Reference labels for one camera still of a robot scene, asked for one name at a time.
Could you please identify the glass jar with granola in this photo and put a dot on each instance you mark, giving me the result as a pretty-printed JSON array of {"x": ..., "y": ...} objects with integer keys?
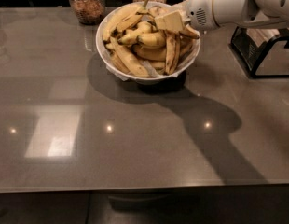
[{"x": 88, "y": 11}]

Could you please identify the short yellow banana centre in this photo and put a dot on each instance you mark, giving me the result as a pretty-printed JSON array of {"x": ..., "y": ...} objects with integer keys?
[{"x": 152, "y": 40}]

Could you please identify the yellow banana lower centre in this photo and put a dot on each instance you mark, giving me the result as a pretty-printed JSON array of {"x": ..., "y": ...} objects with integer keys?
[{"x": 150, "y": 54}]

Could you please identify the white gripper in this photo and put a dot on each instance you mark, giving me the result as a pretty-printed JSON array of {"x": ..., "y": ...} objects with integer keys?
[{"x": 198, "y": 12}]

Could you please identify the white bowl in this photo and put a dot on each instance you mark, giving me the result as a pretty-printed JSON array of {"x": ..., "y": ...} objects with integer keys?
[{"x": 102, "y": 52}]

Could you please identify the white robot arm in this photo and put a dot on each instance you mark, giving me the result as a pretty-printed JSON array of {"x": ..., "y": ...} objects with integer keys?
[{"x": 260, "y": 14}]

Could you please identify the yellow banana top left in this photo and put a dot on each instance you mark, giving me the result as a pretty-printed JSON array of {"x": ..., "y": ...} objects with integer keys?
[{"x": 123, "y": 19}]

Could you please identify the yellow banana front left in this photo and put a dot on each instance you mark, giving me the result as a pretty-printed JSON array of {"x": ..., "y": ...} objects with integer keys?
[{"x": 129, "y": 60}]

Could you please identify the long spotted brown banana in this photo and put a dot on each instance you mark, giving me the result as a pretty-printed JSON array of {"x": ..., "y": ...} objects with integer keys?
[{"x": 172, "y": 41}]

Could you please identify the black wire rack holder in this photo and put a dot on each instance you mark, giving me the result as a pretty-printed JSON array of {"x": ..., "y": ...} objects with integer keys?
[{"x": 254, "y": 45}]

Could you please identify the yellow banana right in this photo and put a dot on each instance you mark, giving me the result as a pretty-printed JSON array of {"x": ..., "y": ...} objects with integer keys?
[{"x": 190, "y": 32}]

